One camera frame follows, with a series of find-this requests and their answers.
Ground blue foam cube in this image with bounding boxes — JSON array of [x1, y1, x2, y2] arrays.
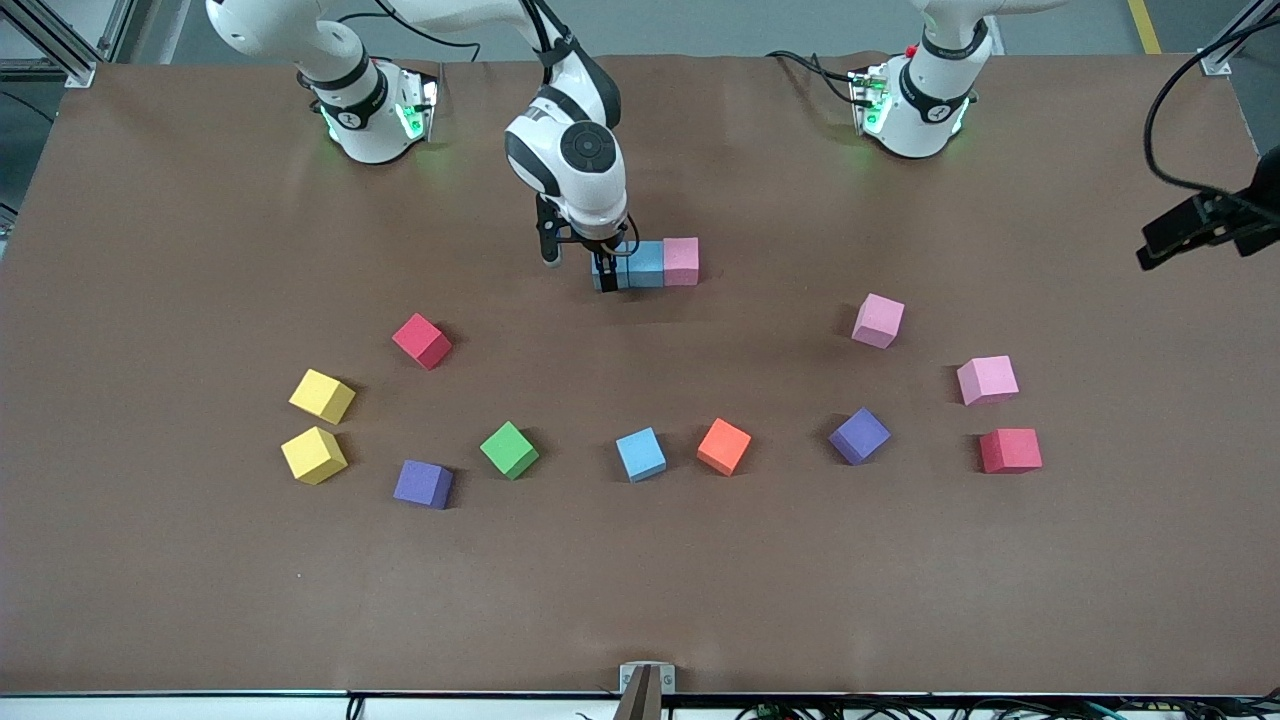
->
[[591, 244, 632, 293], [615, 427, 668, 484], [629, 240, 667, 289]]

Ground pink foam cube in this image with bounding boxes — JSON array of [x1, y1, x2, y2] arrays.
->
[[956, 355, 1021, 407], [663, 237, 701, 288], [852, 293, 906, 350]]

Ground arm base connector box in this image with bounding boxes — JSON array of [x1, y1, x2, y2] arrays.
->
[[848, 62, 893, 136], [395, 68, 441, 143]]

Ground red foam cube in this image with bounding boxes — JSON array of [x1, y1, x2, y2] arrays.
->
[[979, 428, 1043, 475], [392, 312, 454, 372]]

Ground green foam cube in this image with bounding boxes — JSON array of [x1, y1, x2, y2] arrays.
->
[[479, 421, 541, 481]]

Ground orange foam cube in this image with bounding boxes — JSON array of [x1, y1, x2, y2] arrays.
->
[[696, 417, 753, 477]]

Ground purple foam cube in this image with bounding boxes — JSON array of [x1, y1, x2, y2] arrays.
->
[[393, 459, 455, 511], [828, 407, 892, 466]]

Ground brown table mat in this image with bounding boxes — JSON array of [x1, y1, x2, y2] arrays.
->
[[0, 52, 1280, 696]]

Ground yellow foam cube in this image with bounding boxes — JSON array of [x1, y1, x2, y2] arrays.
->
[[289, 368, 357, 426], [281, 426, 349, 486]]

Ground grey metal table clamp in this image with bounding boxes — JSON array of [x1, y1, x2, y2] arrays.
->
[[618, 661, 677, 720]]

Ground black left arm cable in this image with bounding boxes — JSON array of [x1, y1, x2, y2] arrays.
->
[[1143, 10, 1280, 196]]

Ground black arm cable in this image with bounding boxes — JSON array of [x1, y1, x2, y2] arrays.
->
[[1143, 10, 1280, 196], [335, 0, 641, 256]]

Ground aluminium frame post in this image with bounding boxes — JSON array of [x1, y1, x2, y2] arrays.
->
[[0, 0, 98, 89], [1198, 0, 1280, 77]]

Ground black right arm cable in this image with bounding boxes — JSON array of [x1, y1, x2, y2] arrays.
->
[[335, 0, 641, 256]]

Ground black base cables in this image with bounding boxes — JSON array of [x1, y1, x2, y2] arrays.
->
[[765, 48, 863, 109]]

